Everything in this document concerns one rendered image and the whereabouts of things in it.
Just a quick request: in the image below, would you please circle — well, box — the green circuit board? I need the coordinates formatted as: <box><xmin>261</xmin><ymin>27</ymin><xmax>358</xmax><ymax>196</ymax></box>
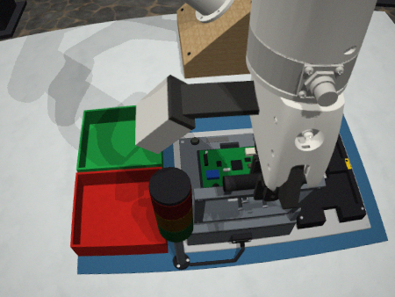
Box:
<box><xmin>199</xmin><ymin>147</ymin><xmax>258</xmax><ymax>188</ymax></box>

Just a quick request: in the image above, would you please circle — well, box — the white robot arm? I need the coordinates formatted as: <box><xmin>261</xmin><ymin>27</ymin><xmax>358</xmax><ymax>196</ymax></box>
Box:
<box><xmin>135</xmin><ymin>0</ymin><xmax>377</xmax><ymax>154</ymax></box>

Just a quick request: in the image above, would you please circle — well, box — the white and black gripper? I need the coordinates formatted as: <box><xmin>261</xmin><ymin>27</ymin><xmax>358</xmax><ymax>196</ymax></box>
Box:
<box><xmin>246</xmin><ymin>55</ymin><xmax>348</xmax><ymax>209</ymax></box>

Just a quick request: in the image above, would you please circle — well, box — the red open bin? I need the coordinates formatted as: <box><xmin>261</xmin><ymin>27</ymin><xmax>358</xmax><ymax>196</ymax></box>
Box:
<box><xmin>70</xmin><ymin>167</ymin><xmax>169</xmax><ymax>257</ymax></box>

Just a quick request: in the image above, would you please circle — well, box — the green open-top bin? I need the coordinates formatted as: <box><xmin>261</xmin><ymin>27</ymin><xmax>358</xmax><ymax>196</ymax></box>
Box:
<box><xmin>76</xmin><ymin>105</ymin><xmax>163</xmax><ymax>172</ymax></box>

